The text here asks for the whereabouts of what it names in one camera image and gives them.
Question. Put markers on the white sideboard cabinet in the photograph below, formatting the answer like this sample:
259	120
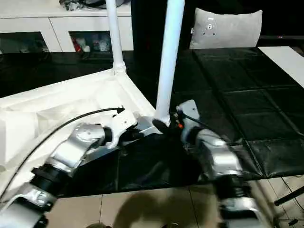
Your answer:
35	23

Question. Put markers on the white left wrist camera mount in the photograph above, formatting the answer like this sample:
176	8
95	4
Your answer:
122	123

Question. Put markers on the black cabinet with gold label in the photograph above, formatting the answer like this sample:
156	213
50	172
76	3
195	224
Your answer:
147	28

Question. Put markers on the grey cushion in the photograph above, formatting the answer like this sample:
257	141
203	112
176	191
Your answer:
225	28

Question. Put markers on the small white jar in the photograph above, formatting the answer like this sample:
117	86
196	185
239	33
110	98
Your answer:
86	48
102	46

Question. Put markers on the black crumpled bundle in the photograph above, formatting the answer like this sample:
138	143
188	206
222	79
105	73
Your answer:
69	4

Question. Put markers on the black round helmet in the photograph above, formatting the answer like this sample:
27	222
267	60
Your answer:
99	2

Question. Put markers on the red packet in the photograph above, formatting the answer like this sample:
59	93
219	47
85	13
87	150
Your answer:
76	45

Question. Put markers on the white plastic table top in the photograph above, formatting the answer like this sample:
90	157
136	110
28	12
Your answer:
47	102

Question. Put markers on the black work mat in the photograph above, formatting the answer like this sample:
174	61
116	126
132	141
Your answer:
249	95

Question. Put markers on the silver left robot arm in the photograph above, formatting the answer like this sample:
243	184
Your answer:
71	147

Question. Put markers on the black floor stand bar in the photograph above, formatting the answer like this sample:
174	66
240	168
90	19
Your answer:
288	197

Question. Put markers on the white flat board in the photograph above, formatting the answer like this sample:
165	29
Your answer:
285	61

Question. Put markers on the white plastic table leg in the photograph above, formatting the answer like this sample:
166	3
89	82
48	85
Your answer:
116	35
169	59

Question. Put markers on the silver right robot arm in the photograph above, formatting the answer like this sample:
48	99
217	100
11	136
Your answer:
221	154

